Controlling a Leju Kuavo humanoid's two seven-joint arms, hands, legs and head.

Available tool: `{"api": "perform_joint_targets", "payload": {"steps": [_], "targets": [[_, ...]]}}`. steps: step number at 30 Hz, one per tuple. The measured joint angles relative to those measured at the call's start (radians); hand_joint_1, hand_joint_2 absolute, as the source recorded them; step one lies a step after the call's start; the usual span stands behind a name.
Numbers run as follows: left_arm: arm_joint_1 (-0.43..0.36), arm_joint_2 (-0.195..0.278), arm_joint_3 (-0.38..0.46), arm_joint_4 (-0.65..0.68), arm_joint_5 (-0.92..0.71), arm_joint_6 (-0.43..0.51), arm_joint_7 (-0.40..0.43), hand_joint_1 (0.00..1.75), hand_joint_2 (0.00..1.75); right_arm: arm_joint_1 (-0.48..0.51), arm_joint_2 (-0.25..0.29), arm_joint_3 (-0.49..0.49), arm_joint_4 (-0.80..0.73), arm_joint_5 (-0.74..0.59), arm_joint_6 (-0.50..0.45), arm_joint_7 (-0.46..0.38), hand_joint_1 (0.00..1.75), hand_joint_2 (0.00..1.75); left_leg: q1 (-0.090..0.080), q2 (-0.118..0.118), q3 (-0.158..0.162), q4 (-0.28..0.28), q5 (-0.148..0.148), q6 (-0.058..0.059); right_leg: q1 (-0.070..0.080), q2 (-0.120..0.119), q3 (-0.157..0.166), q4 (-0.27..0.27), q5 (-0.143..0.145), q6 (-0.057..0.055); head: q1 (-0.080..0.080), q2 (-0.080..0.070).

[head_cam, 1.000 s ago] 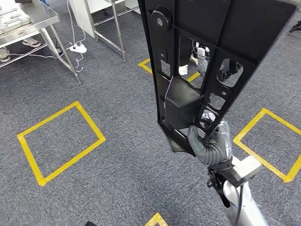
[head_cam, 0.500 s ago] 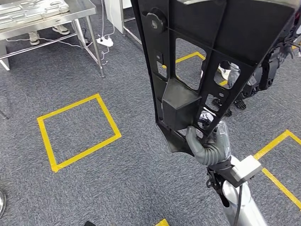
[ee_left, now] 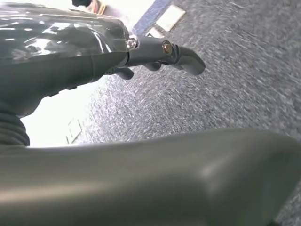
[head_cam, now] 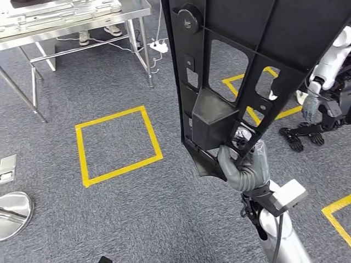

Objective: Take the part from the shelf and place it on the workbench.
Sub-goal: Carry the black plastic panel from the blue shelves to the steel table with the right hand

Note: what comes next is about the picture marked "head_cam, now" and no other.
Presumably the white power strip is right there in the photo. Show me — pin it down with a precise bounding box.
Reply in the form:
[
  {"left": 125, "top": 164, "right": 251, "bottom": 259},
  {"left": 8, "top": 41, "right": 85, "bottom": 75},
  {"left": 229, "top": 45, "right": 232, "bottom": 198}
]
[{"left": 149, "top": 39, "right": 168, "bottom": 54}]

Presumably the person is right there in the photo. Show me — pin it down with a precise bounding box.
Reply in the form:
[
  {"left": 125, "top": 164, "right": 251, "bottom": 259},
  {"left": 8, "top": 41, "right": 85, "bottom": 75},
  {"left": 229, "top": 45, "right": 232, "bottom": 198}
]
[{"left": 269, "top": 72, "right": 309, "bottom": 107}]

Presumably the black humanoid robot foot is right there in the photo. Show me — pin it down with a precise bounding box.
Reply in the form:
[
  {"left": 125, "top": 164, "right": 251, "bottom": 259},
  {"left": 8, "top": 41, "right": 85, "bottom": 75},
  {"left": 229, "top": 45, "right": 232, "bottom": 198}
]
[
  {"left": 300, "top": 122, "right": 326, "bottom": 147},
  {"left": 279, "top": 126, "right": 304, "bottom": 153}
]

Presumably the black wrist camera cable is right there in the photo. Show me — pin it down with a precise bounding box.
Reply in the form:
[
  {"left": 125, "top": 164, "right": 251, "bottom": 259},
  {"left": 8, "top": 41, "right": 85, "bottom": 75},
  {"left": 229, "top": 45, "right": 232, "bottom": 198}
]
[{"left": 272, "top": 214, "right": 285, "bottom": 263}]

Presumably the stamped silver metal plate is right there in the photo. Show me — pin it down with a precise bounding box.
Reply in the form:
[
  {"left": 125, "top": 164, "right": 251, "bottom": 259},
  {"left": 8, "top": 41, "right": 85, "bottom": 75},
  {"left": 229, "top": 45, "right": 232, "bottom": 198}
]
[{"left": 0, "top": 0, "right": 122, "bottom": 39}]

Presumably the yellow floor tape square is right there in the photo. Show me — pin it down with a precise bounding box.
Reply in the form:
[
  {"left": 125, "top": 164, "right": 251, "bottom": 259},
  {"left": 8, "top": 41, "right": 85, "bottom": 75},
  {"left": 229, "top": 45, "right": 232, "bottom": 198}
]
[
  {"left": 75, "top": 105, "right": 164, "bottom": 188},
  {"left": 221, "top": 66, "right": 303, "bottom": 126},
  {"left": 322, "top": 194, "right": 351, "bottom": 248}
]

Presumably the black plastic panel part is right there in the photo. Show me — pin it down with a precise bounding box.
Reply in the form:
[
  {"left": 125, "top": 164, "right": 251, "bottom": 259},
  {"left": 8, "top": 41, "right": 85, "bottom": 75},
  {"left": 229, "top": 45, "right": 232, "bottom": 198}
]
[{"left": 161, "top": 0, "right": 351, "bottom": 181}]

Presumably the steel floor socket box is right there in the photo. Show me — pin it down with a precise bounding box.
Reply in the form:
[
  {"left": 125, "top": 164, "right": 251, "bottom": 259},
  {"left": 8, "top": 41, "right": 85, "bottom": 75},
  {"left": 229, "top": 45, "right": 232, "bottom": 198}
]
[{"left": 0, "top": 154, "right": 17, "bottom": 185}]

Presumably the chrome stanchion post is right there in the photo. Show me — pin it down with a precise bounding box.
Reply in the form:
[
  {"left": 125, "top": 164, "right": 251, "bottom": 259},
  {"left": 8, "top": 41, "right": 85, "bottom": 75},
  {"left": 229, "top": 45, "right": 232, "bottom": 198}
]
[{"left": 0, "top": 191, "right": 35, "bottom": 243}]

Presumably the black humanoid robot body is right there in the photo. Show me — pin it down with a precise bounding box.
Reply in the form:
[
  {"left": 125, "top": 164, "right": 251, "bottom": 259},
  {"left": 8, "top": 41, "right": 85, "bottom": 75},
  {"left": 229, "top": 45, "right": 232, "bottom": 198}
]
[{"left": 315, "top": 65, "right": 351, "bottom": 133}]

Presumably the white humanoid robot's grey hand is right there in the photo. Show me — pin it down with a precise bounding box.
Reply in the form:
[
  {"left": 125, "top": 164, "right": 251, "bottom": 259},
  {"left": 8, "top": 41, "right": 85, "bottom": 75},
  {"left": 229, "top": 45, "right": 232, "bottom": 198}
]
[{"left": 301, "top": 95, "right": 320, "bottom": 123}]

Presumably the stainless steel workbench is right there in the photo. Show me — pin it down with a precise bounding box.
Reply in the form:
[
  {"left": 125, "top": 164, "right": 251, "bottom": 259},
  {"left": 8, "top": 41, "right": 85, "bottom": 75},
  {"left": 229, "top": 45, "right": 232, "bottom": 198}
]
[{"left": 0, "top": 0, "right": 154, "bottom": 124}]

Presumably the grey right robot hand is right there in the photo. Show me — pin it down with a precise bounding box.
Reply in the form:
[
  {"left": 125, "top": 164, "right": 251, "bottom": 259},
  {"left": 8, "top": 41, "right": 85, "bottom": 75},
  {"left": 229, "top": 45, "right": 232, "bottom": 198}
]
[{"left": 217, "top": 127, "right": 271, "bottom": 192}]

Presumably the person's foot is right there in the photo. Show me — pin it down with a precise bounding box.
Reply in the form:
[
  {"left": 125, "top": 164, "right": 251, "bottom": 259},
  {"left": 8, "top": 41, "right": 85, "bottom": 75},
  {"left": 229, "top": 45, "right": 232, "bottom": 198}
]
[
  {"left": 79, "top": 31, "right": 91, "bottom": 47},
  {"left": 103, "top": 24, "right": 123, "bottom": 37}
]

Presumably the white power cable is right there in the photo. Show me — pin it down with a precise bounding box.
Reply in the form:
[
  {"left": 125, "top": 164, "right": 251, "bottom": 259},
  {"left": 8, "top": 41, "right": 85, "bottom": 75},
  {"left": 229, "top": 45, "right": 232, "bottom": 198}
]
[
  {"left": 56, "top": 34, "right": 150, "bottom": 53},
  {"left": 155, "top": 0, "right": 163, "bottom": 42}
]

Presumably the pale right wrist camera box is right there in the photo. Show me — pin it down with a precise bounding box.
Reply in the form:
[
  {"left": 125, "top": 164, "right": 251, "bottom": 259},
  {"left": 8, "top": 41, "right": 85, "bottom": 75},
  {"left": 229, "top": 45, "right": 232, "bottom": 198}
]
[{"left": 270, "top": 179, "right": 307, "bottom": 218}]

